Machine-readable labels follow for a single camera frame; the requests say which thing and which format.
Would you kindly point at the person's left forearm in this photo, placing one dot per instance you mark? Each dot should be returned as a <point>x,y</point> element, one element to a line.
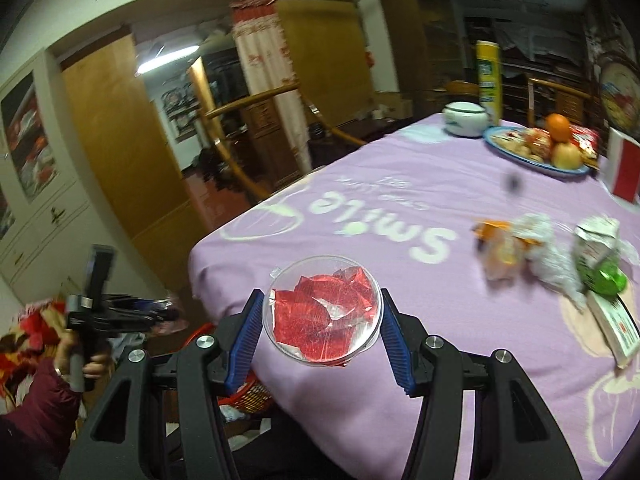
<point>30,425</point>

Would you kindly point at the brown wooden cabinet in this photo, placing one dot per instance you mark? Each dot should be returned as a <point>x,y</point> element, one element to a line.
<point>415,40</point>

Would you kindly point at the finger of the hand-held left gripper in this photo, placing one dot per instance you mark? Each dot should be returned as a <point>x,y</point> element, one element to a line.
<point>145,316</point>

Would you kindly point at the white ceramic jar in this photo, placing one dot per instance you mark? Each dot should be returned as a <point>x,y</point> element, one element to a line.
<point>465,119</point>

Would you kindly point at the red foil wrapper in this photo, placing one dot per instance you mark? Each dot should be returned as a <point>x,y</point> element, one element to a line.
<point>310,320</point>

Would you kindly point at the orange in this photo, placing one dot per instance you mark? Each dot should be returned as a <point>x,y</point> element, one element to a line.
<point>557,127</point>

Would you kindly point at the red biscuit packet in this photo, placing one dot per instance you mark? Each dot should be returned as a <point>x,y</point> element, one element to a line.
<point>586,140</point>

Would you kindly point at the white glass-door cabinet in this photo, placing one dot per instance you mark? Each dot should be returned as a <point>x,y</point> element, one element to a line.
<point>35,160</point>

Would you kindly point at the white box with red label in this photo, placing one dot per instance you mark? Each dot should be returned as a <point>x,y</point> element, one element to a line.
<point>617,325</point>

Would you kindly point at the fluorescent lamp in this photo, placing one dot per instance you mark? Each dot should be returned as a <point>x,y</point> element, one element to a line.
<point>165,60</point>

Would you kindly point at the round decorative screen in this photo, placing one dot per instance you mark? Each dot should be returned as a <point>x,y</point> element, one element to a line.
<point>620,95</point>

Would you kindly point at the red wrapped fruit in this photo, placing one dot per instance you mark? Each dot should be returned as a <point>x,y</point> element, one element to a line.
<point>537,144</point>

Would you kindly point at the red and white curtain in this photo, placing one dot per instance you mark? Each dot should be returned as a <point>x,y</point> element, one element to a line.
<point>265,70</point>

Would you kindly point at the wooden armchair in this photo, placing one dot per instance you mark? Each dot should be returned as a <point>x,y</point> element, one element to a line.
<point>235,160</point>

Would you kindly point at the clear plastic bag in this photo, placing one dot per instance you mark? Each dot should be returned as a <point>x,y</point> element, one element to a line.
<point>550,260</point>

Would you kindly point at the red plastic basket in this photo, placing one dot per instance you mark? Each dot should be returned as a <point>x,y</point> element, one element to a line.
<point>247,392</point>

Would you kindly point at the orange medicine box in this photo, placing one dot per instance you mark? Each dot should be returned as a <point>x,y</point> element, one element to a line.
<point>492,232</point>

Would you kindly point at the red patterned cloth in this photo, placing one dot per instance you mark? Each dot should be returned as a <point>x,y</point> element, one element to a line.
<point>30,330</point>

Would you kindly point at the red and white box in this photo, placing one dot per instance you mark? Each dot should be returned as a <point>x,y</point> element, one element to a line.
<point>625,170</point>

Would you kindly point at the apple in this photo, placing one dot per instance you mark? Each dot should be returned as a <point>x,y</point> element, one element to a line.
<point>567,156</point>

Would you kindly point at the person's left hand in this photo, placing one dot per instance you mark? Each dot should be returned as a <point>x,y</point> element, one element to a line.
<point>95,367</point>

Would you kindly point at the clear round plastic container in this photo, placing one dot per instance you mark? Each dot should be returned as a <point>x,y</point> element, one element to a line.
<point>322,310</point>

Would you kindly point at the wooden door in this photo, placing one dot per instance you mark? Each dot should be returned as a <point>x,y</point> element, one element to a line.
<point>115,140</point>

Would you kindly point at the yellow spray can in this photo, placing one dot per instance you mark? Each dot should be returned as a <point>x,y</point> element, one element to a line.
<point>489,80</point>

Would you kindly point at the green packet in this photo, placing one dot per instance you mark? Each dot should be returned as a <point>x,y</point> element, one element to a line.
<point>600,260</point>

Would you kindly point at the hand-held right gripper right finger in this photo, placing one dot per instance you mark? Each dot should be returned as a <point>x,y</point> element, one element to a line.
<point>397,350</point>

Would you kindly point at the wooden chair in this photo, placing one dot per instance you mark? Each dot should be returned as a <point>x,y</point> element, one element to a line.
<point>555,87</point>

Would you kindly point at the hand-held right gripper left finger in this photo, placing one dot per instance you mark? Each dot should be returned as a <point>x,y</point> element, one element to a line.
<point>245,345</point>

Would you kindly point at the blue fruit plate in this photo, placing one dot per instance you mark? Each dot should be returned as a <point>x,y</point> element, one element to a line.
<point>500,145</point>

